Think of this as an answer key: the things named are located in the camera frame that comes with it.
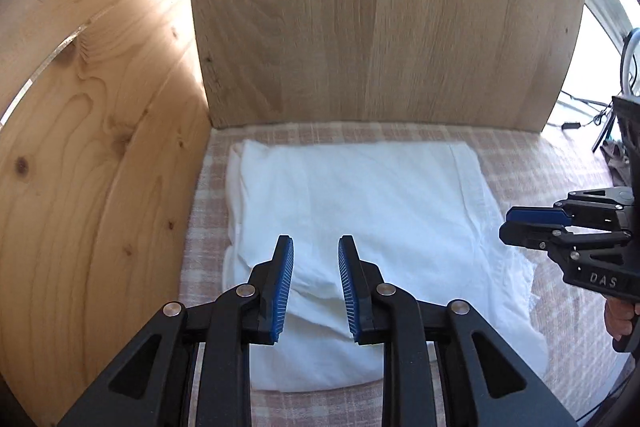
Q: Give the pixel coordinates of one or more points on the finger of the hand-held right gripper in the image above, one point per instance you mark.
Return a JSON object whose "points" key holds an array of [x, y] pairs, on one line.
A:
{"points": [[525, 234], [535, 214]]}

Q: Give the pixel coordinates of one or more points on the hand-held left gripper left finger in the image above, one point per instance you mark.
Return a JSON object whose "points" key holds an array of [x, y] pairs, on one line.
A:
{"points": [[282, 287]]}

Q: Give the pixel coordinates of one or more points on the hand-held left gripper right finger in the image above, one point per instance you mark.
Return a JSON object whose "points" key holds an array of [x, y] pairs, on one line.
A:
{"points": [[346, 287]]}

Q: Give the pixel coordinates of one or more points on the white shirt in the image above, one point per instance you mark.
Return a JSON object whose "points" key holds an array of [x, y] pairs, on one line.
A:
{"points": [[375, 197]]}

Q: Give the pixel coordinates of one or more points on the pile of clothes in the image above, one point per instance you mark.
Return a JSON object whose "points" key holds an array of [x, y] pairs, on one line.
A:
{"points": [[617, 162]]}

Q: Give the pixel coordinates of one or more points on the person's right hand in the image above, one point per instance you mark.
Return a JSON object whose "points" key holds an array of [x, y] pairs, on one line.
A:
{"points": [[620, 319]]}

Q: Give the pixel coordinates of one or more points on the pink plaid mat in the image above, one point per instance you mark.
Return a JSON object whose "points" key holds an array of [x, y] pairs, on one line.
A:
{"points": [[575, 167]]}

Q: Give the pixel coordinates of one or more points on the black tripod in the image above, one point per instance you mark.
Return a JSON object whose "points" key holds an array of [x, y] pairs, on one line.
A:
{"points": [[602, 132]]}

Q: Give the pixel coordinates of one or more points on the knotty pine board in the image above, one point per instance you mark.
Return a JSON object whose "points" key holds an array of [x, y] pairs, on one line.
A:
{"points": [[100, 157]]}

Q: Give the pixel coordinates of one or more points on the light wooden board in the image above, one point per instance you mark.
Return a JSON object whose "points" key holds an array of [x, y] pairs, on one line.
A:
{"points": [[375, 7]]}

